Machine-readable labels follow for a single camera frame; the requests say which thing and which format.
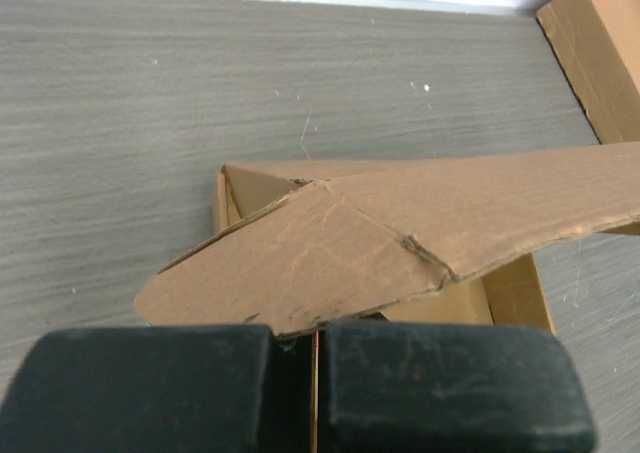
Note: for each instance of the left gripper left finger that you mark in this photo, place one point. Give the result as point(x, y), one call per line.
point(229, 388)

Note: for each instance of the brown cardboard box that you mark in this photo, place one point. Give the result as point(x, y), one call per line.
point(596, 43)
point(302, 243)

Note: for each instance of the folded brown cardboard box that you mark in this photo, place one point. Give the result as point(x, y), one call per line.
point(596, 43)

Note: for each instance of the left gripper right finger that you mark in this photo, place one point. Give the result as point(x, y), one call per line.
point(408, 387)

